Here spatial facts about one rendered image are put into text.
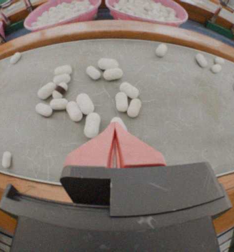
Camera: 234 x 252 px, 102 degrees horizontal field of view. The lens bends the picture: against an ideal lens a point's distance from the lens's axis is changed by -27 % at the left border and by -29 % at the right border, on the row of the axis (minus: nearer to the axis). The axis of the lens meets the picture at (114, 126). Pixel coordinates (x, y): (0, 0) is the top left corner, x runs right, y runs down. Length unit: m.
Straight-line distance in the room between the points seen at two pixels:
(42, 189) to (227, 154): 0.34
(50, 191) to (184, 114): 0.26
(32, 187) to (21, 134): 0.10
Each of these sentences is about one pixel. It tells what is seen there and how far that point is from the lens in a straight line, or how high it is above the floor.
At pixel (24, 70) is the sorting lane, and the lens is 0.34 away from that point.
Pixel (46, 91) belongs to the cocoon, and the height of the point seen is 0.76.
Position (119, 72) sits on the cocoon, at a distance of 0.23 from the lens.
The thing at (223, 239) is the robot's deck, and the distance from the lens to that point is 0.51.
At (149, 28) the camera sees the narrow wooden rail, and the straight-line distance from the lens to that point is 0.33.
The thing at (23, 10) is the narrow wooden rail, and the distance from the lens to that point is 0.74.
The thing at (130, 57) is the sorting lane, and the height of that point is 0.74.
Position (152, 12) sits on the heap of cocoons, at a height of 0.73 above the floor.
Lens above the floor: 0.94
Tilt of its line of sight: 76 degrees down
